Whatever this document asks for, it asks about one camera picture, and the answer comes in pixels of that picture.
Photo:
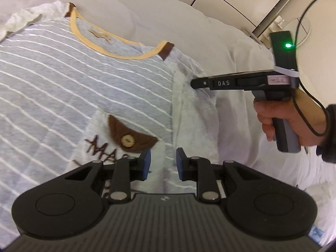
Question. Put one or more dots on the round mirror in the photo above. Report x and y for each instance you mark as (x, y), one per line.
(304, 34)

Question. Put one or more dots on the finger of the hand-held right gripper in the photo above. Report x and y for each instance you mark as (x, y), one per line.
(210, 83)

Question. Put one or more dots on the white bedside shelf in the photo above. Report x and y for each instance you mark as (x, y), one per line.
(275, 25)

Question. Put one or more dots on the person's right hand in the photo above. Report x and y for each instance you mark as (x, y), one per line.
(307, 115)

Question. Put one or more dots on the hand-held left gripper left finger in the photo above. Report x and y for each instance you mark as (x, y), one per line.
(147, 162)

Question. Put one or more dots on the person's right forearm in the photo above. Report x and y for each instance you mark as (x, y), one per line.
(330, 136)

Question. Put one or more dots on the white duvet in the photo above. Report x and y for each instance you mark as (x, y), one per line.
(236, 47)

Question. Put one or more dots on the light blue cloth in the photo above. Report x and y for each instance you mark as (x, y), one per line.
(317, 237)

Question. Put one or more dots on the striped shirt with yellow collar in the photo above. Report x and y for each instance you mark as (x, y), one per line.
(78, 71)

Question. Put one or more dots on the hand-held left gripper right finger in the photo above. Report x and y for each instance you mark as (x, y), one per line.
(179, 162)

